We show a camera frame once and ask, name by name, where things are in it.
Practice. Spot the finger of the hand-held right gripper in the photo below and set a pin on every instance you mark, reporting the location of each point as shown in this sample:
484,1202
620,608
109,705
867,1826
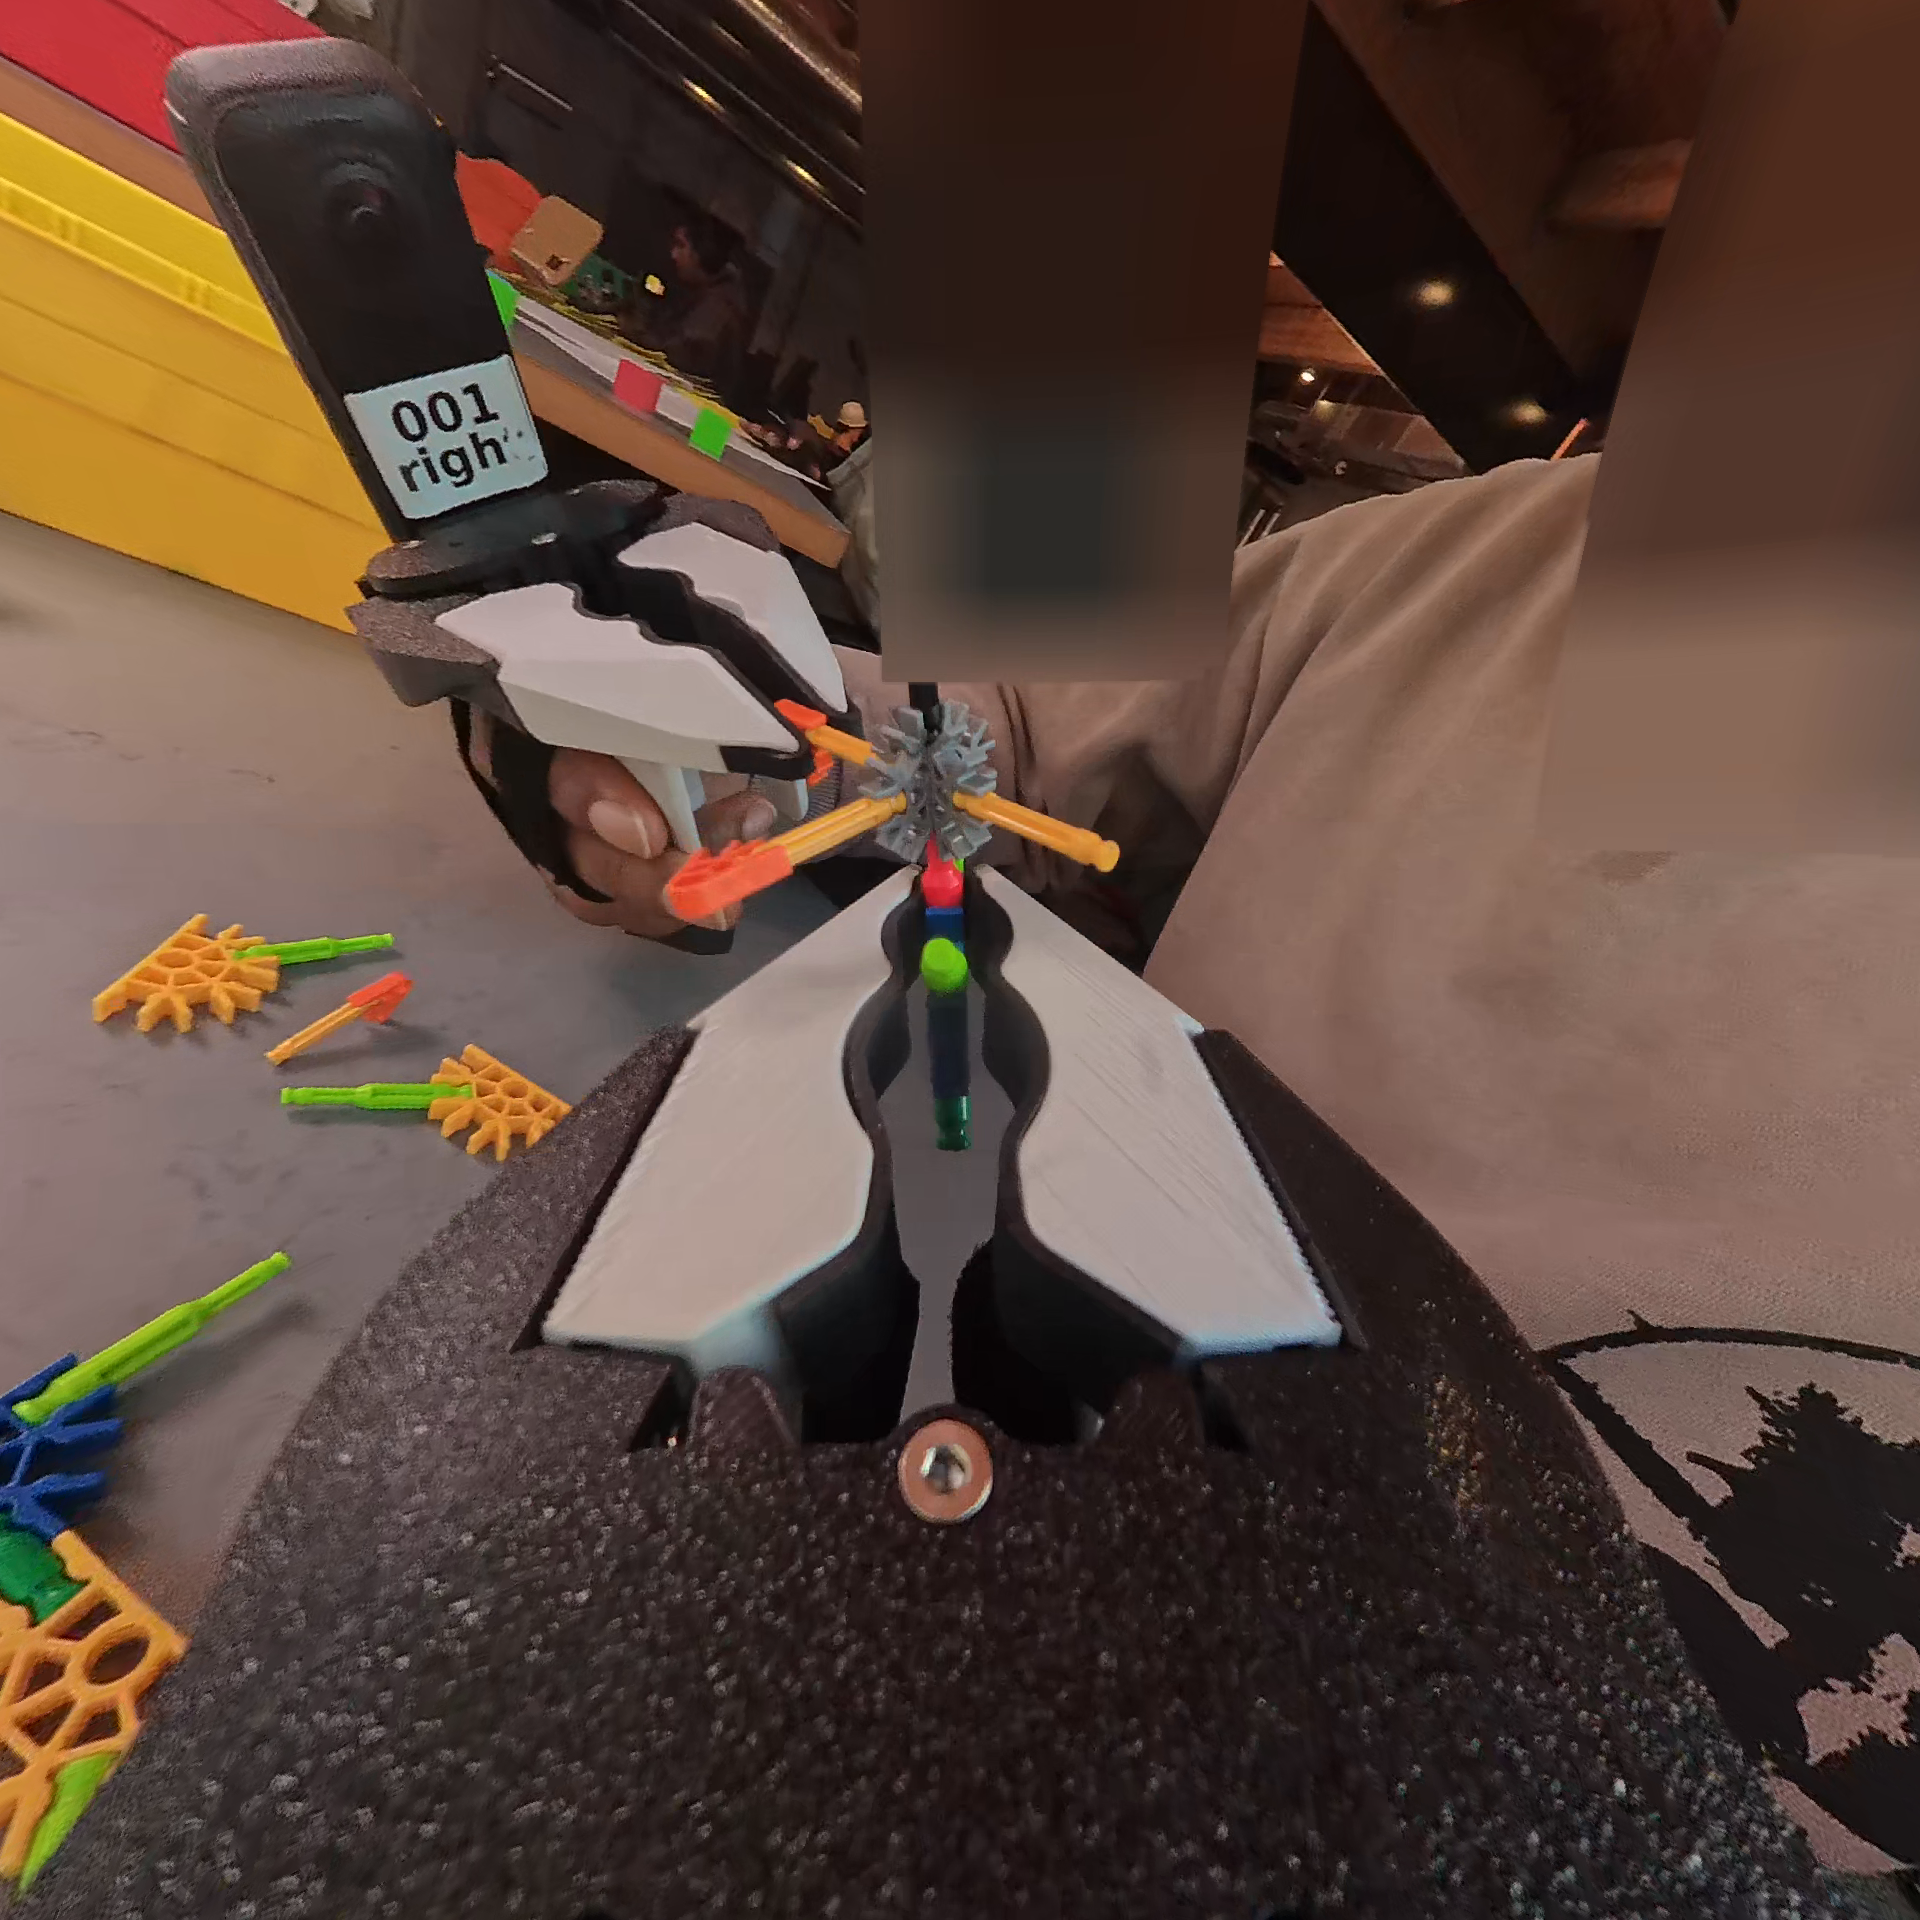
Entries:
598,673
749,593

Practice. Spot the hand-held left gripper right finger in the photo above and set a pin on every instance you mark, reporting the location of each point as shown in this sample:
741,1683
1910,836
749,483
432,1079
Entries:
1154,1170

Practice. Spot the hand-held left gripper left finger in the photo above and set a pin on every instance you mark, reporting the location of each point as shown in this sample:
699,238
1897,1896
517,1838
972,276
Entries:
736,1170

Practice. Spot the plain yellow rod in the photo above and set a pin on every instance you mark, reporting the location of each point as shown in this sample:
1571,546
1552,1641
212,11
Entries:
1049,832

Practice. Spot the large blue connector fan assembly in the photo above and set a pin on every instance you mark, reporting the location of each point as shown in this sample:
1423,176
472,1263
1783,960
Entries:
76,1651

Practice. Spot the person's right hand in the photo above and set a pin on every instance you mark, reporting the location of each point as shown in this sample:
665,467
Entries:
614,840

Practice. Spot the wooden background table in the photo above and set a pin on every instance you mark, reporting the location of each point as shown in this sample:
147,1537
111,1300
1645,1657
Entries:
749,493

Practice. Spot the orange red object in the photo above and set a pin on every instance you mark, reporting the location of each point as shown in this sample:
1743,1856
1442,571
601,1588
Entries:
486,205

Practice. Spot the green block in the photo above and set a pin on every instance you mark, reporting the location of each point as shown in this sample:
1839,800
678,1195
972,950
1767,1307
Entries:
504,298
711,432

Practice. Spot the small cardboard box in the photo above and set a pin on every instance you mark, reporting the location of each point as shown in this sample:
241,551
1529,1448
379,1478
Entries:
560,242

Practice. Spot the pink block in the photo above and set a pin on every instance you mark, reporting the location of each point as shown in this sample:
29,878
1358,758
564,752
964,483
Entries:
638,386

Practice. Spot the yellow fan connector green rod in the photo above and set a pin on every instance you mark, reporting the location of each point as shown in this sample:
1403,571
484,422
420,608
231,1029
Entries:
186,974
493,1103

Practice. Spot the yellow storage bin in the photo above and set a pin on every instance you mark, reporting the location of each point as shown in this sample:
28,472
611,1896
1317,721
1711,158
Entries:
152,451

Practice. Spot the stack of red bins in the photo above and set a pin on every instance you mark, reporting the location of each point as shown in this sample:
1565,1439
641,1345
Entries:
135,61

